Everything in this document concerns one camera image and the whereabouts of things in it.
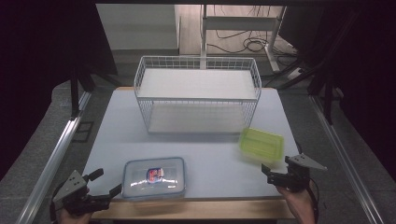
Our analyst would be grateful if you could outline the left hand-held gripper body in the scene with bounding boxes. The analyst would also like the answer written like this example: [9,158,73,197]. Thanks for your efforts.
[51,169,112,217]

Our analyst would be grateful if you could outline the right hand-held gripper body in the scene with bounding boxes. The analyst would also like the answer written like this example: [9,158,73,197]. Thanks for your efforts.
[266,153,329,192]

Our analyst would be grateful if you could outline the food container with green lid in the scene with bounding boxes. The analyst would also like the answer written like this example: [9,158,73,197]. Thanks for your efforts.
[237,127,285,164]

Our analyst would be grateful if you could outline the clear lidded food container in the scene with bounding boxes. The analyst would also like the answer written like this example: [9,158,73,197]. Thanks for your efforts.
[121,157,187,201]

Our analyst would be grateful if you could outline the white wire shelf rack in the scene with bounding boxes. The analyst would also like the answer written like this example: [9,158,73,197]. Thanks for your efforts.
[134,55,262,135]

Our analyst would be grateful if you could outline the person's right hand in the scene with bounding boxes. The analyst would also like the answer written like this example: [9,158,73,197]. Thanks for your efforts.
[275,183,317,224]

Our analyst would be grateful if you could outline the person's left hand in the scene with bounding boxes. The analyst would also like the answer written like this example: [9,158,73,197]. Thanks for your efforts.
[57,206,93,224]

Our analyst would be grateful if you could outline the black metal stand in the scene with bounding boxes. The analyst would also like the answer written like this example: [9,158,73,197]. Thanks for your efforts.
[276,8,362,126]
[68,59,123,121]

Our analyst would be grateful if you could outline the white power strip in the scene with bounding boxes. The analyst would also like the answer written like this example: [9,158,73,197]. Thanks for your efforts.
[287,66,304,81]

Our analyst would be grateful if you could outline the white cabinet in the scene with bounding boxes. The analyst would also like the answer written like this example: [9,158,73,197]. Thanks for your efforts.
[95,3,180,51]

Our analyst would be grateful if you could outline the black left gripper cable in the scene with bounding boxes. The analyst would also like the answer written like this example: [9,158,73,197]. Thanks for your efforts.
[49,179,67,222]

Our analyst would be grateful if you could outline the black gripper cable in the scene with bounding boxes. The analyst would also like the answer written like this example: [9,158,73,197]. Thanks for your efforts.
[49,179,67,222]
[306,177,320,224]

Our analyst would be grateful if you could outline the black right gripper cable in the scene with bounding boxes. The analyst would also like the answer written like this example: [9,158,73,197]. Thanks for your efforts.
[306,177,320,224]

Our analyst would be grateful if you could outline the aluminium rail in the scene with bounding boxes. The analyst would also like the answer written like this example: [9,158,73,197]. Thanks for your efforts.
[309,94,386,224]
[15,91,93,224]

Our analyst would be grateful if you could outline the black floor bracket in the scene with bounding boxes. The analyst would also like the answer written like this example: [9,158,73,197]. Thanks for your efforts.
[72,120,95,144]

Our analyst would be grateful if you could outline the black floor cables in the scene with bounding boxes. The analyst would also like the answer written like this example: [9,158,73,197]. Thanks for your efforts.
[206,5,301,56]

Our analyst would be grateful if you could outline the white metal desk frame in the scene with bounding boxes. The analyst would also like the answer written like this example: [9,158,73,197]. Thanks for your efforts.
[200,4,288,73]

